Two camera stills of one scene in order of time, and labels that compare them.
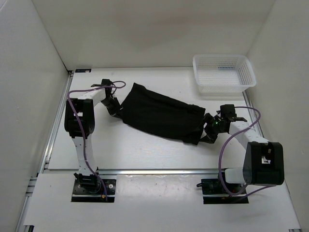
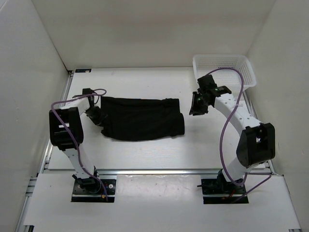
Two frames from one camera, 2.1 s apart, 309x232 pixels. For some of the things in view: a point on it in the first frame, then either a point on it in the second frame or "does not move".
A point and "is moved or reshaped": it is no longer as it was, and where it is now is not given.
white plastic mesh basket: (223, 75) does not move
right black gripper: (209, 119) → (195, 109)
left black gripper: (118, 114) → (99, 121)
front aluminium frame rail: (140, 171) does not move
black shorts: (151, 112) is moved or reshaped
